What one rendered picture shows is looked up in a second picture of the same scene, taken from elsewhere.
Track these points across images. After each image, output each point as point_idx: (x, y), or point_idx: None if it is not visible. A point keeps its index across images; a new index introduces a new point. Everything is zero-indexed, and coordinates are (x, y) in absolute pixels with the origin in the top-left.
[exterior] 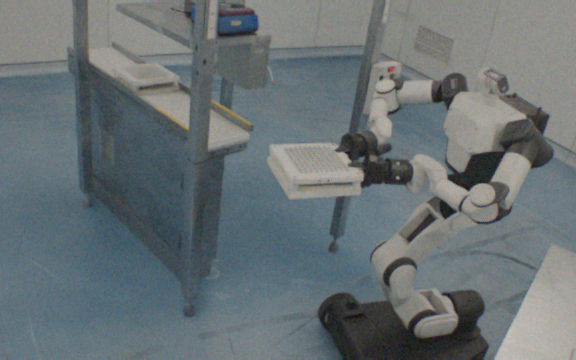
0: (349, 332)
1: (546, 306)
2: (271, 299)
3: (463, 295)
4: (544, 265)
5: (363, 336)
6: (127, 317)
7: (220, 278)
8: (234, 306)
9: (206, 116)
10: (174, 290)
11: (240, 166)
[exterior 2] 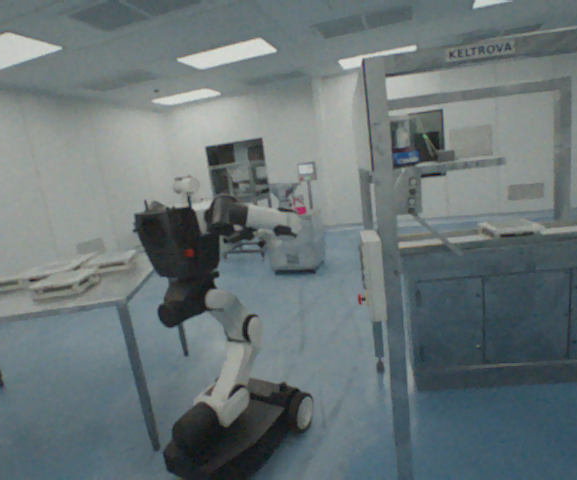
0: (269, 381)
1: (134, 276)
2: (363, 409)
3: (194, 408)
4: (132, 287)
5: (259, 385)
6: None
7: (409, 394)
8: (371, 389)
9: (362, 217)
10: (408, 370)
11: None
